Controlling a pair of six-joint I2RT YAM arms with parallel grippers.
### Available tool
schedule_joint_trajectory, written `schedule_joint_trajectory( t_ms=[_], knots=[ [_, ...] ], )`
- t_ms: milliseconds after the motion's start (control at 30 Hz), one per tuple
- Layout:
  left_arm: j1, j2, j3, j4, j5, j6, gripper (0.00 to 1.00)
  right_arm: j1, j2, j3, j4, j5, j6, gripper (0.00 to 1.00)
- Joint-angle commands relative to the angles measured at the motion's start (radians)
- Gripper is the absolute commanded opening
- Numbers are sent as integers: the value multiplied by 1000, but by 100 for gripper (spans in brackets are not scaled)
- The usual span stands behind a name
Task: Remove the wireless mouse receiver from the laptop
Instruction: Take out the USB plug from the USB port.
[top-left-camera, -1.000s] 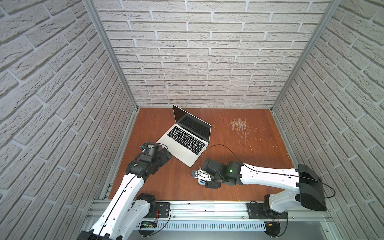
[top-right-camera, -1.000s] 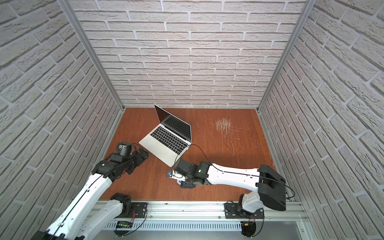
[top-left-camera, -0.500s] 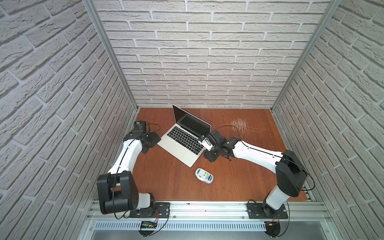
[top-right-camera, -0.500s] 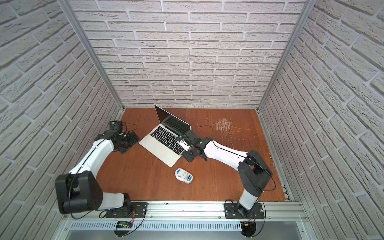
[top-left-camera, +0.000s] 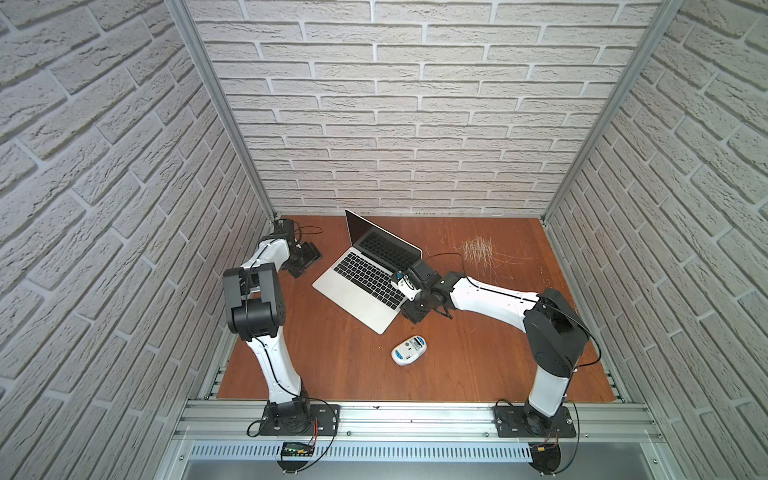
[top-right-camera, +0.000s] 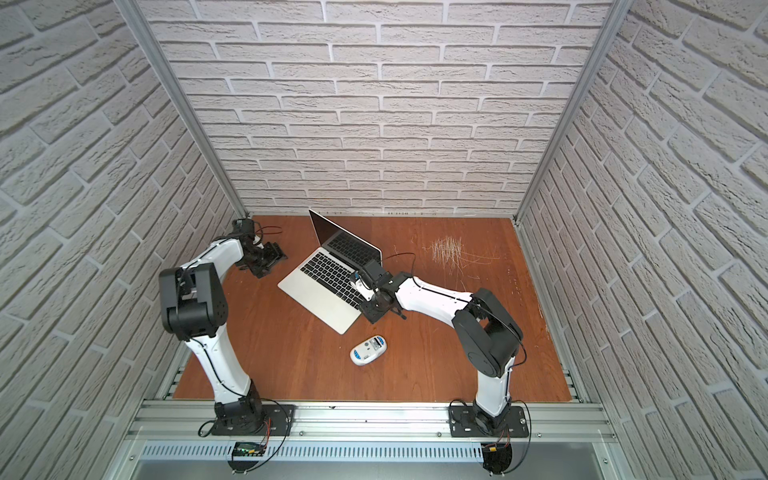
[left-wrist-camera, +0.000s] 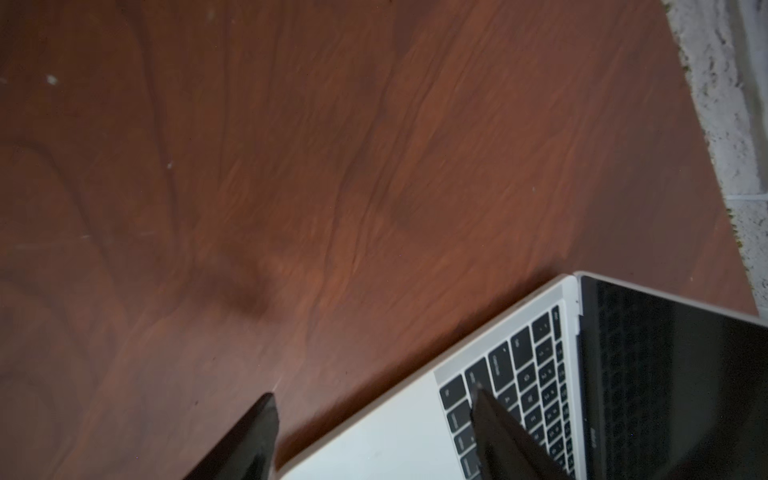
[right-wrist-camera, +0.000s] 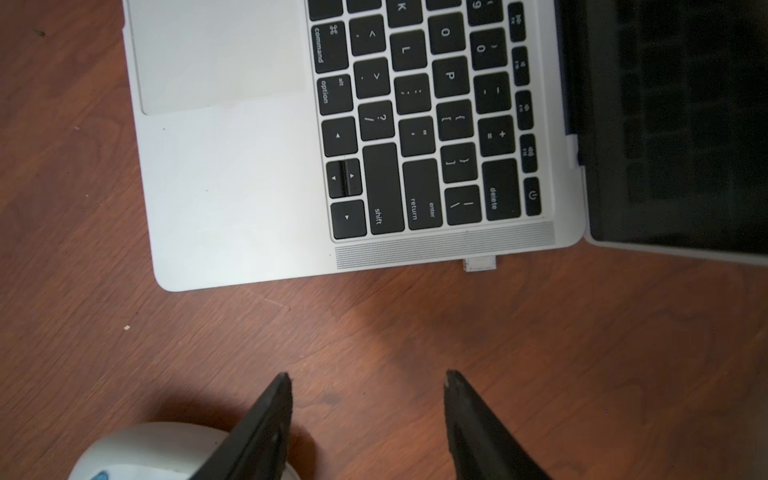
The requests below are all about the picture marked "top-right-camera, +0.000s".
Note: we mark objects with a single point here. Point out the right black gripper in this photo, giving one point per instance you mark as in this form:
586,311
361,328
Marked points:
372,291

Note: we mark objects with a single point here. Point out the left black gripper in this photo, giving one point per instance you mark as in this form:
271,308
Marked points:
267,257

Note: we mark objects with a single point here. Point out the silver laptop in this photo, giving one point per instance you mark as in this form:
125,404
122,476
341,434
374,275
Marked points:
322,283

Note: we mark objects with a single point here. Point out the white wireless mouse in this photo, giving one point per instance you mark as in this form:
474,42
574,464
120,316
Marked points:
368,350

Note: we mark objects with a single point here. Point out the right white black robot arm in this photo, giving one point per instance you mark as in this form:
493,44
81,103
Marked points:
488,334

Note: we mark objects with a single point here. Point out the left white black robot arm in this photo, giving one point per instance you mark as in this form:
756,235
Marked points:
195,310

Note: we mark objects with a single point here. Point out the left green circuit board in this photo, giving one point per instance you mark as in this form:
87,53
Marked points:
248,450

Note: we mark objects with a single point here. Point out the right round black controller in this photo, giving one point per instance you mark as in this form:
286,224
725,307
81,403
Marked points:
496,457

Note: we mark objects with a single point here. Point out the aluminium front rail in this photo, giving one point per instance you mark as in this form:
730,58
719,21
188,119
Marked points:
382,421

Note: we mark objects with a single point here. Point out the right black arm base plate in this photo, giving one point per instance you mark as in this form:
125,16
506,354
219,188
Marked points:
469,421

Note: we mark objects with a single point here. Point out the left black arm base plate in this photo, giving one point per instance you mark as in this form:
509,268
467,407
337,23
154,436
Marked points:
239,419

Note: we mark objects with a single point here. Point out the perforated white cable duct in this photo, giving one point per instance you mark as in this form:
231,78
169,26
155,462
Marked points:
399,452

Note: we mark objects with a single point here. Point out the left aluminium corner post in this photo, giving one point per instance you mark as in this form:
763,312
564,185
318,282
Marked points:
140,28

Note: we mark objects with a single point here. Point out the aluminium corner post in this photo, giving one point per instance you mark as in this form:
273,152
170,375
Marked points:
140,28
605,38

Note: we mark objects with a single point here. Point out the right aluminium corner post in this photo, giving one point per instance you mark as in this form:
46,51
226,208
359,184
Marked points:
605,38

